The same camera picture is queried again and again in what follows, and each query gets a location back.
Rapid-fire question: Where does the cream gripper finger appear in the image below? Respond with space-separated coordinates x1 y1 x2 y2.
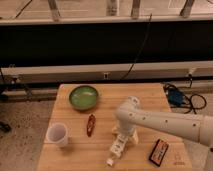
131 130 139 145
112 126 118 135

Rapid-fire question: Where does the blue power adapter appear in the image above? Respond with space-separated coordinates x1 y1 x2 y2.
168 89 183 104

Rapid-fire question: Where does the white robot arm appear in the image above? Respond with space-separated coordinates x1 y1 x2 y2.
114 96 213 148

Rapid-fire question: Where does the black floor cable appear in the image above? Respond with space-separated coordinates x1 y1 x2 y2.
162 82 208 115

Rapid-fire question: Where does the red chili pepper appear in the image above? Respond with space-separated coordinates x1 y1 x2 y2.
87 114 96 137

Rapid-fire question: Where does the green ceramic bowl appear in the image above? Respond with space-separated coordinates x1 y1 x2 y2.
69 85 99 111

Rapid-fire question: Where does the white plastic bottle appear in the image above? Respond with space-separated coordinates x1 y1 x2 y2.
106 134 128 167

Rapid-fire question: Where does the black hanging cable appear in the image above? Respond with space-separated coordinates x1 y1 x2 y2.
120 13 153 81

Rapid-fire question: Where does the black orange rectangular box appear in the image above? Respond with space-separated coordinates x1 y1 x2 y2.
149 139 169 167

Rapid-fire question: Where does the translucent plastic cup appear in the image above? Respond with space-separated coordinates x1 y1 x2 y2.
46 123 68 148

